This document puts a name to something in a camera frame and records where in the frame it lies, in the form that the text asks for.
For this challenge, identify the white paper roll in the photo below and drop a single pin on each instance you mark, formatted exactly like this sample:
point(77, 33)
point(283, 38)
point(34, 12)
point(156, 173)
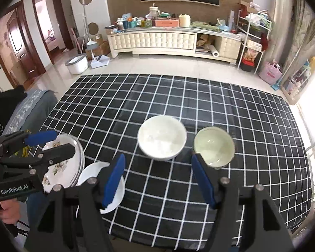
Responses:
point(214, 51)

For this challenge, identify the grey blue embroidered sofa cover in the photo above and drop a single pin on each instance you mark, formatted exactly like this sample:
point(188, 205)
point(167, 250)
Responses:
point(34, 107)

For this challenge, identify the person's left hand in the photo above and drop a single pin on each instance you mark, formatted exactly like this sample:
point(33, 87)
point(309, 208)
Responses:
point(10, 211)

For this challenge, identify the white tumbler with straw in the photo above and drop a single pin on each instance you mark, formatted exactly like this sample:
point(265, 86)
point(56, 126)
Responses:
point(155, 11)

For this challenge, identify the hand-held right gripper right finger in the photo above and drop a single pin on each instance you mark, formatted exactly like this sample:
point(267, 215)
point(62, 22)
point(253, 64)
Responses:
point(203, 181)

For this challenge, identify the person's blue trouser leg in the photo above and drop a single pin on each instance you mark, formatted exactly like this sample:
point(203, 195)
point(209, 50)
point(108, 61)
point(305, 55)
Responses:
point(35, 211)

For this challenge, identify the patterned beige curtain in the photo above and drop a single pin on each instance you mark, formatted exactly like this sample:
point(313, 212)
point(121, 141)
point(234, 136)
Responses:
point(304, 31)

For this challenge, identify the green bowl patterned outside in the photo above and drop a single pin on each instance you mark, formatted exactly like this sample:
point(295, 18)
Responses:
point(215, 144)

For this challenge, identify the pink box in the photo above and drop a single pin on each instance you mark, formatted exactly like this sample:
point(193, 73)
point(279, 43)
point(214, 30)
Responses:
point(166, 23)

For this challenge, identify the white bowl blue pattern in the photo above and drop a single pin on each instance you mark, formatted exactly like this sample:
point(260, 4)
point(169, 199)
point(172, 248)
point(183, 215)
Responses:
point(92, 172)

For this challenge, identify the arched floor mirror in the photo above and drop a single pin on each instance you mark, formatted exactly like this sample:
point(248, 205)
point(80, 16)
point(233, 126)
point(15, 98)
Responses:
point(291, 94)

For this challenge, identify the cardboard boxes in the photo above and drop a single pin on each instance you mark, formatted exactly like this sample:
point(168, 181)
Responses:
point(101, 46)

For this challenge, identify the white metal shelf rack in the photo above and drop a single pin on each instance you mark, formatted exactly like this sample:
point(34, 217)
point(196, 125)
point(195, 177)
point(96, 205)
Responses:
point(252, 44)

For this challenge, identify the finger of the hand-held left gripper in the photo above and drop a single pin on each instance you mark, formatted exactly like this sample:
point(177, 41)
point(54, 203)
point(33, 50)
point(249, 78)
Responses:
point(40, 137)
point(60, 152)

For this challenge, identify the brown door frame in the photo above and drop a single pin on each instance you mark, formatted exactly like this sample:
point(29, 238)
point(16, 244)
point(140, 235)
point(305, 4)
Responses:
point(61, 23)

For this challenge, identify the small scalloped floral plate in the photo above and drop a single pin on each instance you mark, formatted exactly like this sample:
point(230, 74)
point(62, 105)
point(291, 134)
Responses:
point(59, 168)

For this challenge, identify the brown wooden door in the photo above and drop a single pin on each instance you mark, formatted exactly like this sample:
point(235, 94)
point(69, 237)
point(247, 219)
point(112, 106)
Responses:
point(18, 50)

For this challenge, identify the pink tote bag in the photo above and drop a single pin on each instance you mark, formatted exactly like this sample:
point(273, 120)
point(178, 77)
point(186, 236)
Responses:
point(270, 73)

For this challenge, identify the white mop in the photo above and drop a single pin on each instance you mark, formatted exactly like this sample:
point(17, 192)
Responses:
point(85, 23)

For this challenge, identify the black cloth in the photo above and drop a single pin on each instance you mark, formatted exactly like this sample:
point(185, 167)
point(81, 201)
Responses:
point(5, 105)

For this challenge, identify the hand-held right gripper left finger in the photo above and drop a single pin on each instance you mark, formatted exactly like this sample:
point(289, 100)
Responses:
point(114, 181)

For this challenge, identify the cream tufted television cabinet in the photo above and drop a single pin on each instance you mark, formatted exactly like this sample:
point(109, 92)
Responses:
point(152, 40)

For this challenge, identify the white dustpan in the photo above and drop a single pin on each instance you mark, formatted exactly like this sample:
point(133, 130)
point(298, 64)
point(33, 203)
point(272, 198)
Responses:
point(99, 62)

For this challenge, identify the plain white bowl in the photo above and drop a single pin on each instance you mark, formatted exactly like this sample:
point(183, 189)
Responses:
point(161, 136)

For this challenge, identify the white mop bucket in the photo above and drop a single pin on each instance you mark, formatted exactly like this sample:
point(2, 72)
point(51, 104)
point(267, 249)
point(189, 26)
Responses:
point(77, 65)

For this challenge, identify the cream jar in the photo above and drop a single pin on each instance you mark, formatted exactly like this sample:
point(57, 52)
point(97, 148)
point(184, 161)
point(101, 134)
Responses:
point(184, 20)

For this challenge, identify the black white checkered tablecloth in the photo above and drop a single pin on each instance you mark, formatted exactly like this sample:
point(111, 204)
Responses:
point(173, 97)

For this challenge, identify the white plate pink petal print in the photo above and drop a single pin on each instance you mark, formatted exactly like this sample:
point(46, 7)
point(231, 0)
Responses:
point(80, 160)

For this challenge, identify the standing air conditioner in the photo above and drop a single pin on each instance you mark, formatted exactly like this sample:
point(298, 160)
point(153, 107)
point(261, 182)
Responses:
point(281, 18)

